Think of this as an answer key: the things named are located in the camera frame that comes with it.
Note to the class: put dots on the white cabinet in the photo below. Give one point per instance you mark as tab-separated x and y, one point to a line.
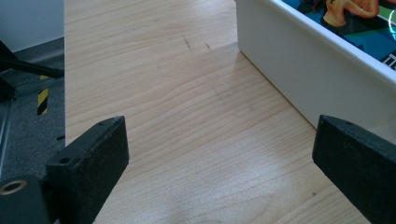
31	18

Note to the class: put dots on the yellow black tape marker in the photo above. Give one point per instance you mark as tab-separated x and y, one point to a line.
42	99

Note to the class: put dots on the white plastic bin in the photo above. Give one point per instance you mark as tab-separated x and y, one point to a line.
295	62

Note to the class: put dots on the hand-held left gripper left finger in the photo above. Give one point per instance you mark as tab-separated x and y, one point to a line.
90	168

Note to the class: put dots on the black frame strut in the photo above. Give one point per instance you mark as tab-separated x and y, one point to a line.
31	69

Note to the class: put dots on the blue chip packet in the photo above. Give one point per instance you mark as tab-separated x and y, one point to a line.
358	35

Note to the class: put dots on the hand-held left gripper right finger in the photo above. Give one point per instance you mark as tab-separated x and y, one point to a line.
358	168

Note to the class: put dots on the small black edge clip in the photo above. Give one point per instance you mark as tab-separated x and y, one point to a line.
61	137

